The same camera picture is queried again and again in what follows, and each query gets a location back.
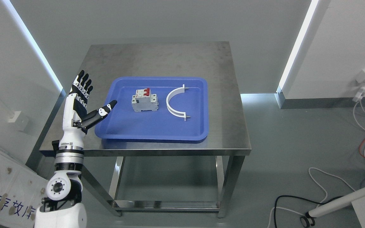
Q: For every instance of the white stand leg with caster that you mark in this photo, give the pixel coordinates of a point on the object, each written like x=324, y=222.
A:
x=356, y=199

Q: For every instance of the blue plastic tray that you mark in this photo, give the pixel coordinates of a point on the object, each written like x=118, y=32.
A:
x=156, y=126

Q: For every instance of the white wall switch box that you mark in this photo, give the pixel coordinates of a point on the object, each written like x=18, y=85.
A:
x=16, y=117

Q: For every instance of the white wall socket with plug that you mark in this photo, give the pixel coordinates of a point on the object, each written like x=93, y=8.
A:
x=360, y=80

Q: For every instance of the white sign with blue characters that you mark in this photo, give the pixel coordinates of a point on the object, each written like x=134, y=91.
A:
x=21, y=191

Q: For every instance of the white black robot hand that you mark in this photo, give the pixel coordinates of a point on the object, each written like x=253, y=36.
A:
x=76, y=120

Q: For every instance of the stainless steel table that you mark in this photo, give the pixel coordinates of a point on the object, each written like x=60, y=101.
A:
x=225, y=147

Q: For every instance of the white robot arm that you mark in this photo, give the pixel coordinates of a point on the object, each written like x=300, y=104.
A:
x=62, y=207

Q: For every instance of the grey circuit breaker red switch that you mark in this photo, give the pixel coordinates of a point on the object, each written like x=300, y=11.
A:
x=144, y=100

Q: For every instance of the white curved bracket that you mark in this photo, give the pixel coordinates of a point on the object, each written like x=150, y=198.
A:
x=171, y=103

